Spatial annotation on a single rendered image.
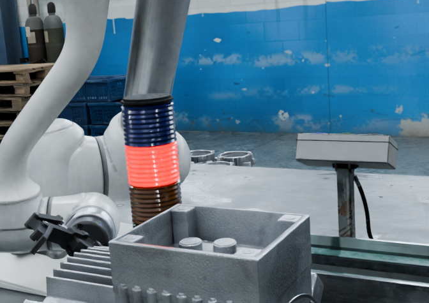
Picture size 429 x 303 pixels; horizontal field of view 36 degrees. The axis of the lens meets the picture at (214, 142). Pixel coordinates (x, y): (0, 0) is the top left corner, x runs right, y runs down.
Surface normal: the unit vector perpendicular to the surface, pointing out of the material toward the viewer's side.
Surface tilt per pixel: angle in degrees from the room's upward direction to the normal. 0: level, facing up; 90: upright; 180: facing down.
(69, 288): 88
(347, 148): 67
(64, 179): 93
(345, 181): 90
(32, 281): 4
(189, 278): 90
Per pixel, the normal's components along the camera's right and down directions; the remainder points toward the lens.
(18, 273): -0.01, -0.97
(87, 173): 0.44, 0.11
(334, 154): -0.44, -0.20
